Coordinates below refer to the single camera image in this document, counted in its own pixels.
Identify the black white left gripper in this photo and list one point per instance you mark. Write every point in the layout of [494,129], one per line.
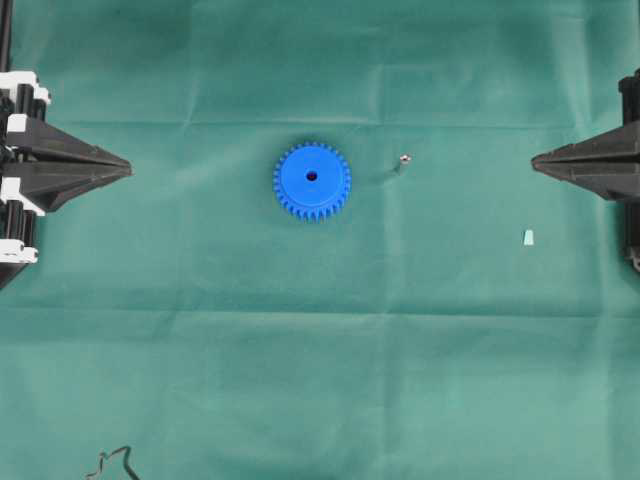
[30,190]

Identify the small metal shaft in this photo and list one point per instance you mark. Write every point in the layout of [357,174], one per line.
[403,163]

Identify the blue plastic gear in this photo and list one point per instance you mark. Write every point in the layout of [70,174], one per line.
[312,181]

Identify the small pale green tape piece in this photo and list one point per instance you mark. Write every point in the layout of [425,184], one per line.
[528,238]

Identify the black vertical pole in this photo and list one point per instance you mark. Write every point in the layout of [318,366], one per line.
[5,34]

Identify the green cloth mat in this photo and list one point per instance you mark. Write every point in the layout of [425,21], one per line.
[184,313]

